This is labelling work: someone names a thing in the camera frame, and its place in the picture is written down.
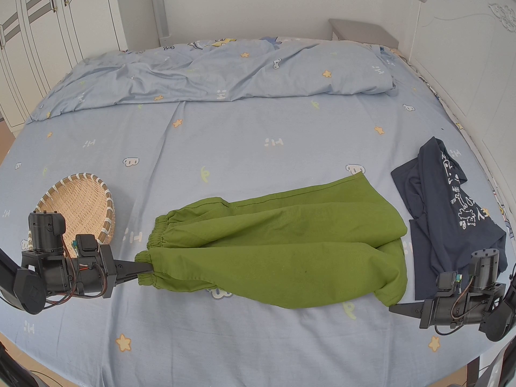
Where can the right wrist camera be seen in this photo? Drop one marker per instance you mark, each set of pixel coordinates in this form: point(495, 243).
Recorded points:
point(447, 282)

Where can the pale blue quilt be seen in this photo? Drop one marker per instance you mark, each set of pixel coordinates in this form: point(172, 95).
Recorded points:
point(201, 75)

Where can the white wardrobe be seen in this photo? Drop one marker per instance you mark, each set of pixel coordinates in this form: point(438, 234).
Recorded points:
point(60, 34)

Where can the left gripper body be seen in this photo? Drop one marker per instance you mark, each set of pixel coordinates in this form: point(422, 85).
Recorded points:
point(92, 276)

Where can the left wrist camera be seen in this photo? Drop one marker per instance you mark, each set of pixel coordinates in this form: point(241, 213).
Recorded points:
point(86, 246)

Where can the round woven basket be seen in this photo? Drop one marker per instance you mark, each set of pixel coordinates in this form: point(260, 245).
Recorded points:
point(76, 200)

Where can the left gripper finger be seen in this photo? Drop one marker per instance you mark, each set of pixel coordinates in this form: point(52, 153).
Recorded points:
point(123, 279)
point(133, 268)

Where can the grey bedside table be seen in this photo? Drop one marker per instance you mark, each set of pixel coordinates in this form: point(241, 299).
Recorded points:
point(363, 32)

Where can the green shorts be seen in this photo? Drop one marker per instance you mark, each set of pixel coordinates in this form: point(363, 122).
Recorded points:
point(282, 248)

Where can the bed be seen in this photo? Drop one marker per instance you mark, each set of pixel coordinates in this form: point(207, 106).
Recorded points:
point(258, 143)

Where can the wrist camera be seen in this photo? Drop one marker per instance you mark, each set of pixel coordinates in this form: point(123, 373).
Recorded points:
point(447, 282)
point(86, 246)

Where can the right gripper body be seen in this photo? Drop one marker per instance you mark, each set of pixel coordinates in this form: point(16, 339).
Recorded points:
point(443, 311)

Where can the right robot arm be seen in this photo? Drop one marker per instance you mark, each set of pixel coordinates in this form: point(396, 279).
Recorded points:
point(490, 268)

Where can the dark blue printed T-shirt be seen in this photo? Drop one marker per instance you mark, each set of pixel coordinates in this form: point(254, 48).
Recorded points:
point(431, 216)

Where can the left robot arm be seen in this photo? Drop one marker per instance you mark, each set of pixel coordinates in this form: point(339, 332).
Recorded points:
point(46, 232)

